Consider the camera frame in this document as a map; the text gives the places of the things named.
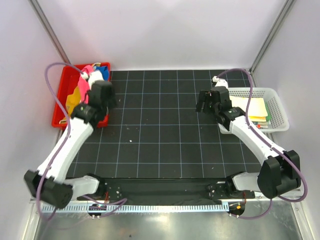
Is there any green towel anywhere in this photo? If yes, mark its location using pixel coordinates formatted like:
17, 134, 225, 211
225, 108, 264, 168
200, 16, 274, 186
249, 104, 272, 123

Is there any blue towel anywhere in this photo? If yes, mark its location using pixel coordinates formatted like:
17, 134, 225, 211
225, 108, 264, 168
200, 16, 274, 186
95, 65, 110, 81

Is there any slotted white cable duct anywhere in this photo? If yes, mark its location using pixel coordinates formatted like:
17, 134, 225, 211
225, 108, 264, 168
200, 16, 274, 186
56, 202, 229, 214

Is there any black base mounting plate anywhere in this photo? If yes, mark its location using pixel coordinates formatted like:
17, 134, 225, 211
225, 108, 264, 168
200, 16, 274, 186
88, 178, 255, 206

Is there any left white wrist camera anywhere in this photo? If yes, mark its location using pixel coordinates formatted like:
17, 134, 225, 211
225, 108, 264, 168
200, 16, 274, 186
81, 70, 104, 87

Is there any yellow towel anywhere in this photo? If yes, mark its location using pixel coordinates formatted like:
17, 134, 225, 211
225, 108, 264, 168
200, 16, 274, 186
229, 96, 268, 117

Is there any orange mustard towel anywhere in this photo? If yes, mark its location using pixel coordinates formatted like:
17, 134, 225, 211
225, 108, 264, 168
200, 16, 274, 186
59, 62, 103, 125

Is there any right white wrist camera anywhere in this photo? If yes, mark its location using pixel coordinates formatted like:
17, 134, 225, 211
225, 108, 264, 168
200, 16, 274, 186
212, 76, 229, 89

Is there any right aluminium frame post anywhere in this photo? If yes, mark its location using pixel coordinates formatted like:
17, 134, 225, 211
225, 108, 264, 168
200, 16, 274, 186
249, 0, 296, 74

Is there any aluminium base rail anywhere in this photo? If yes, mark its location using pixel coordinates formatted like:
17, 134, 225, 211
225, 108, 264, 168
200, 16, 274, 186
29, 192, 305, 204

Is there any left aluminium frame post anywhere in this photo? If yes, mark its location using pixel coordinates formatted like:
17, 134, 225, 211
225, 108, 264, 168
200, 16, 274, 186
29, 0, 71, 64

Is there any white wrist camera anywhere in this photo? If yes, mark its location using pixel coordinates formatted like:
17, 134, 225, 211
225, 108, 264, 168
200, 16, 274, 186
81, 70, 104, 87
212, 76, 229, 89

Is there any red plastic bin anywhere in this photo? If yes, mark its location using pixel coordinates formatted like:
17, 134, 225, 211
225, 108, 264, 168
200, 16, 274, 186
51, 62, 111, 131

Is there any rabbit print towel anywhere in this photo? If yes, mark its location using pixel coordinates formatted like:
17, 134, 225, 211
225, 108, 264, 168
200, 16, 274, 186
252, 121, 271, 129

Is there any white perforated plastic basket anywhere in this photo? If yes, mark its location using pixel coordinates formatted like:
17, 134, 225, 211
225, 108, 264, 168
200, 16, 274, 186
218, 87, 290, 135

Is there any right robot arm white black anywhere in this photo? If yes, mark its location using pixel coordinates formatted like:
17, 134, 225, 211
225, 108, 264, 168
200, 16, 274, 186
195, 86, 302, 199

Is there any pink towel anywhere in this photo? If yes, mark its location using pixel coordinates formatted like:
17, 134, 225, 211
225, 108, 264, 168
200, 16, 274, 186
77, 65, 94, 104

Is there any aluminium frame post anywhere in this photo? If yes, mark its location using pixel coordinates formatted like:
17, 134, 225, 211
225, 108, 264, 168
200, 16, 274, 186
249, 0, 296, 74
29, 0, 71, 64

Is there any black grid mat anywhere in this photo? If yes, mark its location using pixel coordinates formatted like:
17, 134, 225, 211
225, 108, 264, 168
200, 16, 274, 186
67, 70, 261, 178

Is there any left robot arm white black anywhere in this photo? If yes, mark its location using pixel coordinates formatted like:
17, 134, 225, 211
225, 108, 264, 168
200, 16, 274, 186
24, 80, 117, 209

